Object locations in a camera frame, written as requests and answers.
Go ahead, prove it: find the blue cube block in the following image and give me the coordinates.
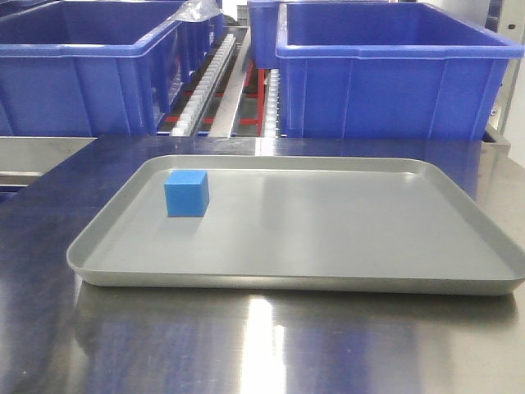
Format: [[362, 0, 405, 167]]
[[164, 169, 210, 218]]

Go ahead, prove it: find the clear plastic sheet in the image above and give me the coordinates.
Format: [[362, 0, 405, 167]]
[[174, 0, 222, 23]]

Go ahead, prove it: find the white roller track right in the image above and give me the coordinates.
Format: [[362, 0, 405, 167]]
[[262, 69, 280, 138]]

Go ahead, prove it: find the blue plastic bin front right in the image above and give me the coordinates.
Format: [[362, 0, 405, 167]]
[[276, 2, 524, 140]]

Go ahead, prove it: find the blue plastic bin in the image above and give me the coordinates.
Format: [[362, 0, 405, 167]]
[[276, 2, 524, 140], [0, 0, 194, 137], [182, 1, 225, 84]]

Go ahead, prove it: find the white roller track left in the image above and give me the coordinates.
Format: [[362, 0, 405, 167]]
[[170, 34, 236, 137]]

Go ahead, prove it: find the steel shelf front beam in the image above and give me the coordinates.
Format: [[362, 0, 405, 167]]
[[0, 136, 95, 176]]

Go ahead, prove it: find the blue plastic bin rear left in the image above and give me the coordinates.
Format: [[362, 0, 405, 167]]
[[182, 1, 225, 84]]

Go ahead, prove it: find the steel divider rail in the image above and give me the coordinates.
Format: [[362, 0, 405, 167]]
[[208, 26, 251, 138]]

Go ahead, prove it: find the white roller track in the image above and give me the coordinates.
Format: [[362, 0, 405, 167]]
[[262, 69, 280, 138], [170, 34, 236, 137]]

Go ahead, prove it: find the red shelf frame bar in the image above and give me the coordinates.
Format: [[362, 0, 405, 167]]
[[240, 61, 267, 137]]

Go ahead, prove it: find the grey metal tray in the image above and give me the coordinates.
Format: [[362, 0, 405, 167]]
[[66, 155, 524, 296]]

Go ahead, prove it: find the blue plastic bin front left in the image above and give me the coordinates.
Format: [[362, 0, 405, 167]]
[[0, 0, 194, 137]]

